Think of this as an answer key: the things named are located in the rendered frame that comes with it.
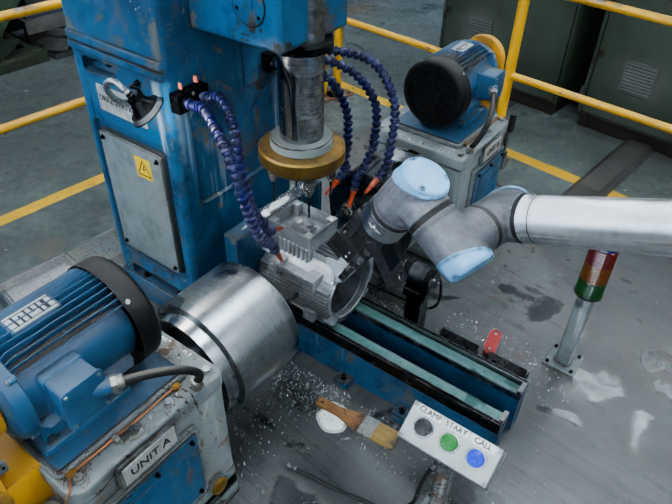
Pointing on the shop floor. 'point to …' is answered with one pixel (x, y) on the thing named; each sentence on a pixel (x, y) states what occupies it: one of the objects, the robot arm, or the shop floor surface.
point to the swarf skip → (12, 60)
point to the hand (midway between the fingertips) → (342, 280)
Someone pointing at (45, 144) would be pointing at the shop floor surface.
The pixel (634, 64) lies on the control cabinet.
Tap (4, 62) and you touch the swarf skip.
